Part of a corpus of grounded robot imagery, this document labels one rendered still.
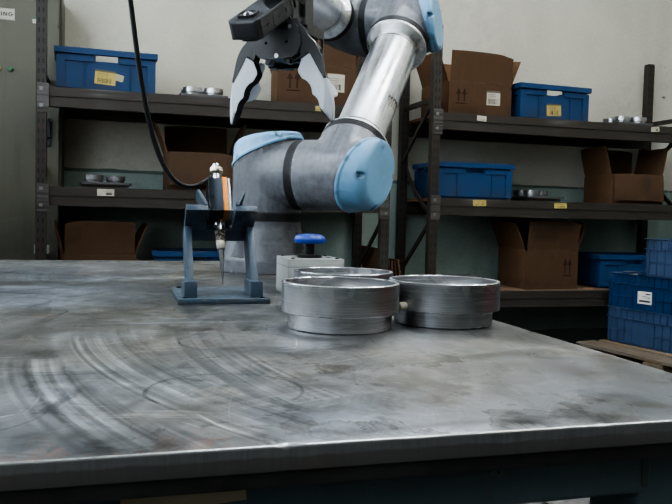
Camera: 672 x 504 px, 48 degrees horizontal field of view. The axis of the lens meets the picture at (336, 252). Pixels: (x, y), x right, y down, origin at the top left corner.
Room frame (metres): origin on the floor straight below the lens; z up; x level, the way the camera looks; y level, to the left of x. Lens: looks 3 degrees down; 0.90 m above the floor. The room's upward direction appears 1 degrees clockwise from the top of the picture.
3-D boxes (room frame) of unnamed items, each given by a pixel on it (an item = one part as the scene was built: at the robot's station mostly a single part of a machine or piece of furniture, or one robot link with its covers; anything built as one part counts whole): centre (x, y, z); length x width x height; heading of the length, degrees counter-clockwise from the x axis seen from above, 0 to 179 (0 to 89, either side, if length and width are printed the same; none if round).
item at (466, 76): (4.80, -0.78, 1.69); 0.59 x 0.41 x 0.38; 111
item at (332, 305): (0.68, 0.00, 0.82); 0.10 x 0.10 x 0.04
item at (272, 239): (1.29, 0.12, 0.85); 0.15 x 0.15 x 0.10
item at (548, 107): (4.95, -1.28, 1.61); 0.52 x 0.38 x 0.22; 109
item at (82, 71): (4.20, 1.28, 1.61); 0.52 x 0.38 x 0.22; 109
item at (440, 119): (4.98, -1.38, 1.00); 1.92 x 0.57 x 2.00; 106
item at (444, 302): (0.72, -0.10, 0.82); 0.10 x 0.10 x 0.04
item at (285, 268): (0.96, 0.03, 0.82); 0.08 x 0.07 x 0.05; 16
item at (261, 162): (1.29, 0.11, 0.97); 0.13 x 0.12 x 0.14; 66
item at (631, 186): (5.11, -1.90, 1.19); 0.45 x 0.40 x 0.37; 101
